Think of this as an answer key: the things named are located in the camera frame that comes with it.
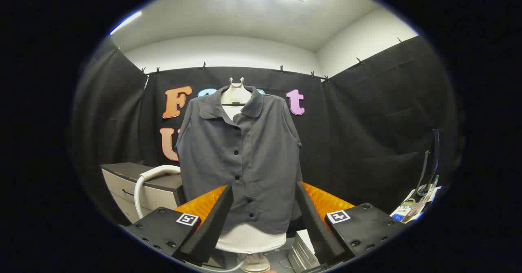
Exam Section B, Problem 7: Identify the black backdrop cloth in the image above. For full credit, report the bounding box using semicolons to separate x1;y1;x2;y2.
69;36;465;224

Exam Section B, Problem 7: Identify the white box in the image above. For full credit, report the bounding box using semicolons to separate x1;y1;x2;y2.
288;229;321;272

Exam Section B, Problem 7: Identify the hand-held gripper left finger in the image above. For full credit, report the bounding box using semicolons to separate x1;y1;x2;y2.
124;184;234;265

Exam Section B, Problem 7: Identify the black cable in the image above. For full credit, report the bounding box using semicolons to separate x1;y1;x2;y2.
415;128;442;196

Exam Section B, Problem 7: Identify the grey top drawer cabinet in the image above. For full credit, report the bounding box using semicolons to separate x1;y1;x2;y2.
101;163;186;224

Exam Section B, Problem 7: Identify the white power strip with plugs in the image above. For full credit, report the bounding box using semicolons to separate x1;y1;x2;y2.
389;174;442;224

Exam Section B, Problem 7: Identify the white garment steamer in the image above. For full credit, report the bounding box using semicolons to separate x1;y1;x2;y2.
134;165;181;219

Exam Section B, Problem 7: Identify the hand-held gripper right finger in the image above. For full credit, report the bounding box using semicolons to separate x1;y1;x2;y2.
294;181;406;265

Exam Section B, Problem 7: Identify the grey button-up shirt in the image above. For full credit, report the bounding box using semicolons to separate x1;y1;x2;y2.
175;85;303;235

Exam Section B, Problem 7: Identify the white mannequin torso stand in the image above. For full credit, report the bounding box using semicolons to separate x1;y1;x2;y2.
215;77;287;273

